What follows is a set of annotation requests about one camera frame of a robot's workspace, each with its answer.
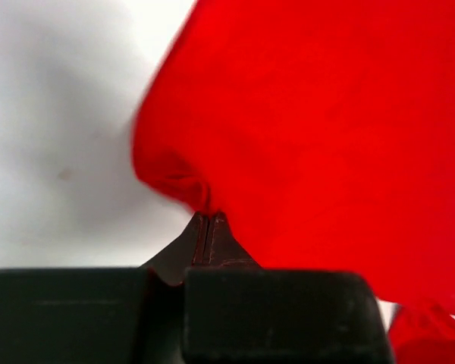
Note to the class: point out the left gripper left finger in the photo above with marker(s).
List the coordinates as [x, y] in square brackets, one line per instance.
[95, 315]

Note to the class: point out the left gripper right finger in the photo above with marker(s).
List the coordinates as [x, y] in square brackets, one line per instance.
[238, 312]

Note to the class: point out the red t shirt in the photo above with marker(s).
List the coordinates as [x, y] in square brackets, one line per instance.
[325, 131]

